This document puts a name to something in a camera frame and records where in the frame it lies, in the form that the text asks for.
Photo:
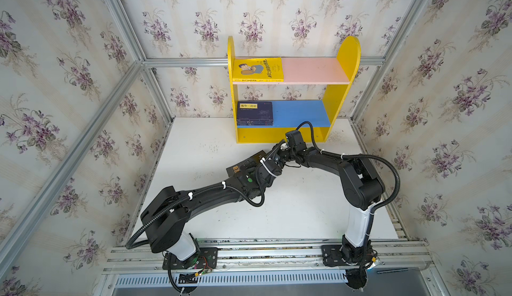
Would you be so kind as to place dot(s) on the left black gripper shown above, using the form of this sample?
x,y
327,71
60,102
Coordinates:
x,y
266,165

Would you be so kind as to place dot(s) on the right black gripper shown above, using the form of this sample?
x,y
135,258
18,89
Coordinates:
x,y
288,152

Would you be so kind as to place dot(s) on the black paperback book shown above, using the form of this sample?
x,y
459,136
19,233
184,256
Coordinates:
x,y
248,163

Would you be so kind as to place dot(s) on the navy book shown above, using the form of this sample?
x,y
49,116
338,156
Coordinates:
x,y
248,119
255,122
254,126

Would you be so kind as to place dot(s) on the dark blue text-covered book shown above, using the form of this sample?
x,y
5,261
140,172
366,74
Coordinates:
x,y
255,110

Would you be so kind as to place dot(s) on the yellow paperback book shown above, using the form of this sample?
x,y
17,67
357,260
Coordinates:
x,y
258,70

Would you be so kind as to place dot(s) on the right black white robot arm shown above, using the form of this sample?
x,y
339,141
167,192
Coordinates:
x,y
362,188

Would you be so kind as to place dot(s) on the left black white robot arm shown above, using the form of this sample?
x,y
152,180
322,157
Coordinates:
x,y
164,219

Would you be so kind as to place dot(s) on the yellow pink blue bookshelf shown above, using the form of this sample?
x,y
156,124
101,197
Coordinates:
x,y
337,74

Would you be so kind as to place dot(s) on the white ventilation grille strip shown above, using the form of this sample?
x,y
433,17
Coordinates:
x,y
245,278

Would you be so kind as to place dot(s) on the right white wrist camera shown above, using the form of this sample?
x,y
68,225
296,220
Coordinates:
x,y
295,141

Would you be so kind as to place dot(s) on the aluminium mounting rail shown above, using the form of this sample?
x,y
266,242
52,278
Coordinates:
x,y
269,256

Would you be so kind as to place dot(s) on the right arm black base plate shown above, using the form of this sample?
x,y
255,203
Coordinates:
x,y
347,255

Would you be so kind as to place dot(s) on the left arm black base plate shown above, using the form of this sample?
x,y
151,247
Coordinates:
x,y
205,258

